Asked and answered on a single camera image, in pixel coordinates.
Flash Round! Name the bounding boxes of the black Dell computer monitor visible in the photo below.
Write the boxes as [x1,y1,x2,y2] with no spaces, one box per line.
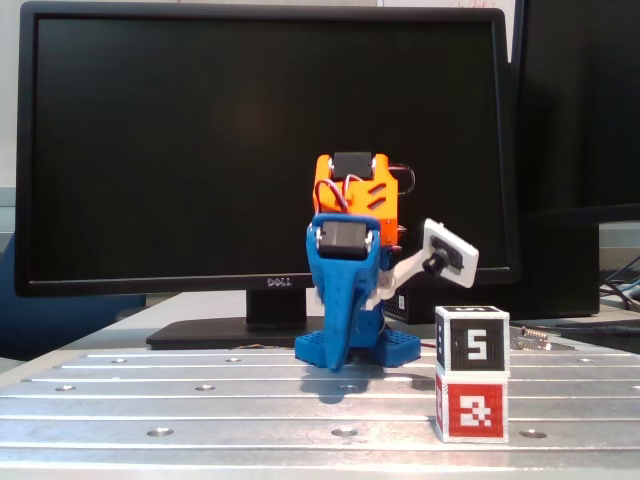
[13,0,522,351]

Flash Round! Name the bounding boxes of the white camera mount with board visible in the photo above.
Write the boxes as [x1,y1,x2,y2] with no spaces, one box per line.
[367,218,480,311]

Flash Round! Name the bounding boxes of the black frameless computer monitor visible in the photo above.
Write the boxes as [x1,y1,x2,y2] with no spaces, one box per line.
[509,0,640,221]

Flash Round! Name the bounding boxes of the orange and blue gripper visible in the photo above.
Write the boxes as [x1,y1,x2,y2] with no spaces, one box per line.
[306,151,401,372]

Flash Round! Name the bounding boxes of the looped gripper servo cable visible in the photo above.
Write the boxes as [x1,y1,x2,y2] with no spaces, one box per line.
[389,163,416,197]

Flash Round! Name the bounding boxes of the blue robot arm with base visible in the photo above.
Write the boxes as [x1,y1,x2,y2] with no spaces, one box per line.
[293,294,422,372]

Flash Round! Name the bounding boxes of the bare electronic circuit board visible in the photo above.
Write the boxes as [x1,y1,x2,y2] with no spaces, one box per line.
[508,324,554,351]

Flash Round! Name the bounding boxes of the slotted aluminium base plate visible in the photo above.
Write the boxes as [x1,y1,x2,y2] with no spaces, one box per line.
[0,347,640,474]

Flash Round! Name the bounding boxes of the black cube with white marker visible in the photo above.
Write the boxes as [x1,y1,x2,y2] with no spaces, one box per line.
[433,304,511,379]

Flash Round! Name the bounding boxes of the red cube with white marker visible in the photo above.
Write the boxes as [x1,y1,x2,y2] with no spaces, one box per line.
[433,372,510,444]

